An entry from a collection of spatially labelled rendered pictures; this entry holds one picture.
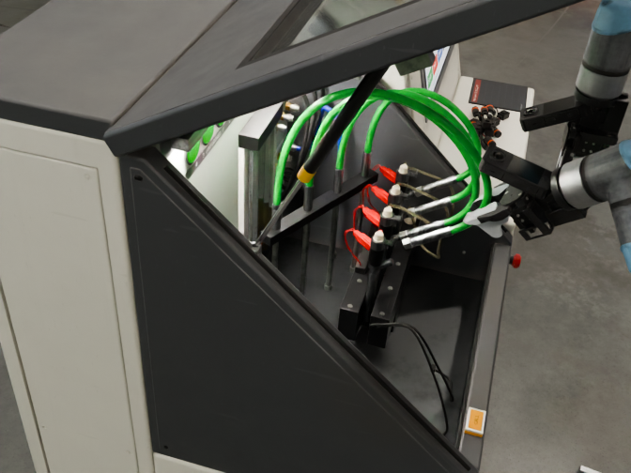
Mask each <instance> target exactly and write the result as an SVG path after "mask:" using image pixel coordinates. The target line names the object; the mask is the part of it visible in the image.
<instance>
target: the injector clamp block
mask: <svg viewBox="0 0 631 473"><path fill-rule="evenodd" d="M412 228H414V227H413V224H407V223H405V222H404V220H403V221H402V224H401V227H400V230H399V232H403V231H406V230H409V229H412ZM415 248H416V246H415V247H413V248H410V249H405V248H404V246H403V241H402V240H400V241H397V242H395V244H394V247H393V250H392V255H391V258H392V259H393V261H394V265H393V266H390V267H387V269H386V272H385V275H384V274H383V278H382V284H381V286H380V289H379V292H378V295H377V297H375V302H374V308H373V310H372V313H371V318H370V322H365V321H363V312H364V305H365V298H366V291H367V284H368V271H369V270H370V268H369V267H367V269H366V272H365V274H364V275H363V274H360V273H356V272H355V270H354V272H353V275H352V278H351V280H350V283H349V285H348V288H347V290H346V294H345V296H344V299H343V302H342V304H341V307H340V311H339V320H338V330H339V331H340V332H341V333H342V334H343V335H344V336H345V337H346V338H347V339H348V340H350V341H355V340H356V337H357V334H358V331H359V328H360V325H363V326H367V327H369V330H368V337H367V344H369V345H372V346H376V347H380V348H385V347H386V344H387V341H388V338H389V335H390V332H393V330H394V327H380V328H377V326H373V327H371V326H370V325H371V324H375V323H379V324H384V323H395V322H396V320H397V316H398V314H399V311H400V307H401V304H402V299H403V294H404V289H405V283H406V278H407V275H408V270H409V267H410V263H411V260H412V257H413V253H414V251H415ZM391 258H390V259H391Z"/></svg>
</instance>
